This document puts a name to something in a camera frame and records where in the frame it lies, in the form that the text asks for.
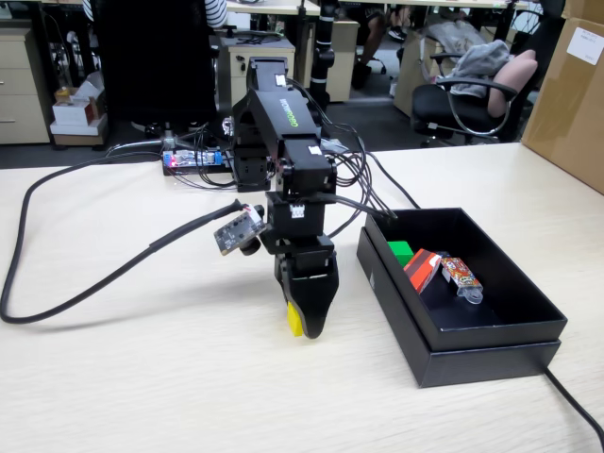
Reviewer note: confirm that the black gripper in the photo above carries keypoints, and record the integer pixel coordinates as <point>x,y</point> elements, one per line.
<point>309,262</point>

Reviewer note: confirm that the yellow cube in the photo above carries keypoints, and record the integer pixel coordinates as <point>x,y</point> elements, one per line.
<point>295,323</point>

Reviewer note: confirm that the green cube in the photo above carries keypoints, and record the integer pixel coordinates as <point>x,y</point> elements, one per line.
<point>400,252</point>

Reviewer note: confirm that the open black box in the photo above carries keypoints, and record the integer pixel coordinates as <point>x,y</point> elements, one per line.
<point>472,340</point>

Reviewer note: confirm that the large brown cardboard box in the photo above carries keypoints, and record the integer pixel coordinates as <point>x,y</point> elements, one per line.
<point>566,118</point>

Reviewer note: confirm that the small brown cardboard box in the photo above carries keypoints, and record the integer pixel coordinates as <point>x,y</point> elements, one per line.
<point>585,7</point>

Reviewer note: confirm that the electronics board with blue connectors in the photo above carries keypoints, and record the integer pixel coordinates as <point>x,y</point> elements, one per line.
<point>189,159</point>

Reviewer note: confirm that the silver metal stand base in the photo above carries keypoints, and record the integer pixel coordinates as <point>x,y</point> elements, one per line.
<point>167,140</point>

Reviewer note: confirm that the black office chair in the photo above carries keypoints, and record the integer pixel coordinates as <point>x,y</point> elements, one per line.
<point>431,101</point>

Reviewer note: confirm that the black articulated pole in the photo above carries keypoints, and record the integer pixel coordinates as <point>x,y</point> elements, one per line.
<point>321,61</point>

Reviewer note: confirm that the seated person legs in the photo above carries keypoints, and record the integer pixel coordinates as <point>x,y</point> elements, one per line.
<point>373,42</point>

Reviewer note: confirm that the black monitor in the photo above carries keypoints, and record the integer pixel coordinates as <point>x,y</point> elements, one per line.
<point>156,61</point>

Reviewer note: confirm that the flat white carton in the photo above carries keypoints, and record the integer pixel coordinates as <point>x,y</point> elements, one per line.
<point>78,129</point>

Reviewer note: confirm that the gray cloth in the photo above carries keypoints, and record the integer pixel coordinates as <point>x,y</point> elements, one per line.
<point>481,61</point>

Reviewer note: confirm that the pink cushion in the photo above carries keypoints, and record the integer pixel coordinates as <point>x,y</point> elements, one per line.
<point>514,75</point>

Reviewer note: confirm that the person in striped shirt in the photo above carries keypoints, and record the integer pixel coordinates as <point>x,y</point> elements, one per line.
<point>214,11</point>

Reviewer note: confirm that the white carton with red side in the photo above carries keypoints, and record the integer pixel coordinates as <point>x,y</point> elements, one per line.
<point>71,112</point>

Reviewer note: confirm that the open white carton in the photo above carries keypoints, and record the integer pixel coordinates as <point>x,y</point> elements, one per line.
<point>92,87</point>

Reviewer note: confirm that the beige drawer cabinet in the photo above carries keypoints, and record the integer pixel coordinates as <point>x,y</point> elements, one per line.
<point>19,94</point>

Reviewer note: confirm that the white paper label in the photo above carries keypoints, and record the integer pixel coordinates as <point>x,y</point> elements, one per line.
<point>585,45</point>

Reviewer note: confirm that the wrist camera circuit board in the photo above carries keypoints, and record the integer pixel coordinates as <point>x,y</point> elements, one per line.
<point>236,231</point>

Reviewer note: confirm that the beige drawer pedestal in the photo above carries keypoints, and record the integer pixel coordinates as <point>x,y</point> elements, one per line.
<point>236,80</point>

